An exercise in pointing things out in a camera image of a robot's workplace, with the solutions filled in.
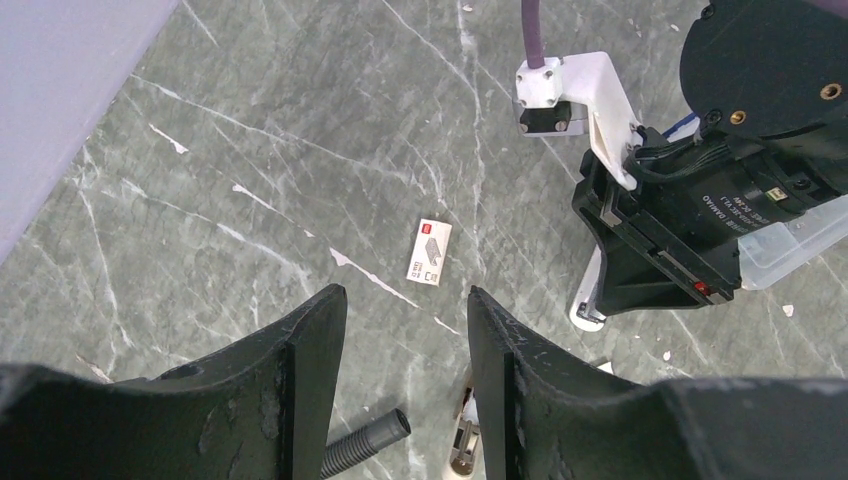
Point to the brown stapler base part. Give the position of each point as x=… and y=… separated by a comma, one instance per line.
x=466, y=444

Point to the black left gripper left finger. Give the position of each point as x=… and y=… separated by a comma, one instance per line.
x=258, y=408

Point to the clear plastic screw organizer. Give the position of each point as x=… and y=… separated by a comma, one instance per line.
x=770, y=254

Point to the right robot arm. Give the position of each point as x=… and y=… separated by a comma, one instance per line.
x=768, y=82

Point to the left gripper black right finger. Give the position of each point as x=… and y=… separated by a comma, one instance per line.
x=546, y=414

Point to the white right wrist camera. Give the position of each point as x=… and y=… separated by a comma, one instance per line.
x=578, y=95

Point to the white staple box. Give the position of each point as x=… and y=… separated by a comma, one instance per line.
x=429, y=252

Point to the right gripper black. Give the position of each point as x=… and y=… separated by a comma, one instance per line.
x=672, y=242

